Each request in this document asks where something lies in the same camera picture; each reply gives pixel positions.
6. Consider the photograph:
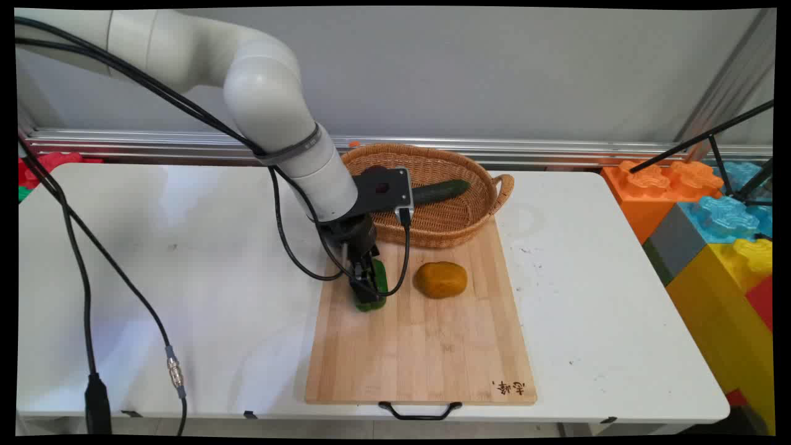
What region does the red toy block pile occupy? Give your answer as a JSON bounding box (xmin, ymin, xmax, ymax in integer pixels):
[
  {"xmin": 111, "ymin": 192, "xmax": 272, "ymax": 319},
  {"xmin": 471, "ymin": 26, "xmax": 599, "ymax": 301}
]
[{"xmin": 18, "ymin": 151, "xmax": 104, "ymax": 190}]

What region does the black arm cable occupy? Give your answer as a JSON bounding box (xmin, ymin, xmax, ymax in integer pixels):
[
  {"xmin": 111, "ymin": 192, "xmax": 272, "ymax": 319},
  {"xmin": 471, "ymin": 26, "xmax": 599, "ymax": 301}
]
[{"xmin": 15, "ymin": 17, "xmax": 347, "ymax": 282}]

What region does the black cable with metal connector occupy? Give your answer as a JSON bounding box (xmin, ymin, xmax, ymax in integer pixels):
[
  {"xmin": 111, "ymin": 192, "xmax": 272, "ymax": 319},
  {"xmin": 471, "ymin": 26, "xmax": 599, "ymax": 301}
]
[{"xmin": 59, "ymin": 192, "xmax": 188, "ymax": 437}]

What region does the grey giant building block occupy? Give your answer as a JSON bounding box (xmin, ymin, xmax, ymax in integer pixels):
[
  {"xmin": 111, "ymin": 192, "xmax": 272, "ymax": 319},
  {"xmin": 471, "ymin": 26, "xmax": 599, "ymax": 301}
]
[{"xmin": 642, "ymin": 203, "xmax": 709, "ymax": 286}]

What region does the dark green cucumber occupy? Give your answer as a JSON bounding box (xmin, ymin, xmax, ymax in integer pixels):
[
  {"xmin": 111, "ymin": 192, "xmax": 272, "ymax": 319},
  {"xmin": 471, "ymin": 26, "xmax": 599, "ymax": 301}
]
[{"xmin": 410, "ymin": 179, "xmax": 472, "ymax": 208}]

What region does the black cutting board handle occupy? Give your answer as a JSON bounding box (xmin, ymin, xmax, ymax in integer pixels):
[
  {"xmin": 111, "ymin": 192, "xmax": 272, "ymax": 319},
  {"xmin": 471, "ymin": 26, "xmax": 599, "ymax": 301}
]
[{"xmin": 378, "ymin": 401, "xmax": 463, "ymax": 422}]

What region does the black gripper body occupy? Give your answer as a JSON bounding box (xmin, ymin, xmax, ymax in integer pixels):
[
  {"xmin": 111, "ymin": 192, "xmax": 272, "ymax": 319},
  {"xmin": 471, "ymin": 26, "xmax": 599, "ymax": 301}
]
[{"xmin": 318, "ymin": 212, "xmax": 379, "ymax": 261}]

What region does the yellow giant building block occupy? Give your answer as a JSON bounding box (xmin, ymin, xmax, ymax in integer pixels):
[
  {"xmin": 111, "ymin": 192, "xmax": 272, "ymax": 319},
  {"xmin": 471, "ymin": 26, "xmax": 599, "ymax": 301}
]
[{"xmin": 666, "ymin": 237, "xmax": 776, "ymax": 434}]

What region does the light blue giant building block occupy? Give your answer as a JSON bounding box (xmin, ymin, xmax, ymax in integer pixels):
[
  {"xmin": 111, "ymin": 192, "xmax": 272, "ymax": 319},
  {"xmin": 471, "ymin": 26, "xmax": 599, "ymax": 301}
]
[{"xmin": 679, "ymin": 161, "xmax": 774, "ymax": 245}]

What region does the black tripod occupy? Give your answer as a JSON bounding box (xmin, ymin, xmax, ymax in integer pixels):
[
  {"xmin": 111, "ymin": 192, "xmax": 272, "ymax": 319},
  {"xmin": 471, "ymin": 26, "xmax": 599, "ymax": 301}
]
[{"xmin": 629, "ymin": 99, "xmax": 774, "ymax": 207}]

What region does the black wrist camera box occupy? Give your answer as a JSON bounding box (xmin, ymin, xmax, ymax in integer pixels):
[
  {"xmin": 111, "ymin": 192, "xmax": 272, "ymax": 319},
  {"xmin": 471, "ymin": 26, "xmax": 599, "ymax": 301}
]
[{"xmin": 351, "ymin": 166, "xmax": 415, "ymax": 218}]

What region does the red giant building block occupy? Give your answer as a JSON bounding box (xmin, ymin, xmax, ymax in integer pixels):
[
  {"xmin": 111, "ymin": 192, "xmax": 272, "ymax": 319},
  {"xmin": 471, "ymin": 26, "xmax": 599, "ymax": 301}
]
[{"xmin": 744, "ymin": 274, "xmax": 774, "ymax": 333}]

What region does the aluminium rail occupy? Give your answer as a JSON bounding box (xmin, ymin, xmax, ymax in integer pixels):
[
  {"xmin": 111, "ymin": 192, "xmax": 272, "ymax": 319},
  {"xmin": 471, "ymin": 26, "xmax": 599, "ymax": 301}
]
[{"xmin": 25, "ymin": 128, "xmax": 773, "ymax": 165}]

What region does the wooden cutting board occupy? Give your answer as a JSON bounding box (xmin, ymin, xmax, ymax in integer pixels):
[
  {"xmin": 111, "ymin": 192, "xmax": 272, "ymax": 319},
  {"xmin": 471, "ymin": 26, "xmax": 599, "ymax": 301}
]
[{"xmin": 305, "ymin": 216, "xmax": 538, "ymax": 407}]

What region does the green bell pepper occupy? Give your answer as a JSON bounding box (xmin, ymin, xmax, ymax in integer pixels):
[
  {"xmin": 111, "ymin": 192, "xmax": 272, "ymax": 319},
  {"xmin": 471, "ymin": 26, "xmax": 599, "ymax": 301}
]
[{"xmin": 353, "ymin": 258, "xmax": 389, "ymax": 312}]

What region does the thick black cable with plug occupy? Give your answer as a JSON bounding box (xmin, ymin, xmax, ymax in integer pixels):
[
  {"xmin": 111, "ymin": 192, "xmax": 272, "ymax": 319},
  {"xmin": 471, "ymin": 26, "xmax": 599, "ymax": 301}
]
[{"xmin": 19, "ymin": 133, "xmax": 113, "ymax": 436}]

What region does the black camera cable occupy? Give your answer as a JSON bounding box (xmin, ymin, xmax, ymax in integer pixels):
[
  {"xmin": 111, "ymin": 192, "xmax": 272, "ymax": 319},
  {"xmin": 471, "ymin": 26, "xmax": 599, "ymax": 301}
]
[{"xmin": 344, "ymin": 208, "xmax": 413, "ymax": 299}]

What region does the woven wicker basket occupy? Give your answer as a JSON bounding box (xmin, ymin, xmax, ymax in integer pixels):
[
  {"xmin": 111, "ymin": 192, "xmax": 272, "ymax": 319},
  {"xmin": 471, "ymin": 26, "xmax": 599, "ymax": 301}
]
[{"xmin": 341, "ymin": 143, "xmax": 515, "ymax": 250}]

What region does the orange giant building block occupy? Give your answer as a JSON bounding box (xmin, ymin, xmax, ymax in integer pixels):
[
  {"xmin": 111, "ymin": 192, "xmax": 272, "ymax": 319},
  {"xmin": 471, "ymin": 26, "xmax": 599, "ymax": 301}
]
[{"xmin": 601, "ymin": 160, "xmax": 724, "ymax": 245}]

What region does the yellow-brown potato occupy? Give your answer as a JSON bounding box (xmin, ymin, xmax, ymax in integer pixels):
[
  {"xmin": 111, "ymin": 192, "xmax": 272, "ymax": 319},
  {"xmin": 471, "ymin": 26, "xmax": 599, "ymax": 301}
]
[{"xmin": 413, "ymin": 261, "xmax": 468, "ymax": 300}]

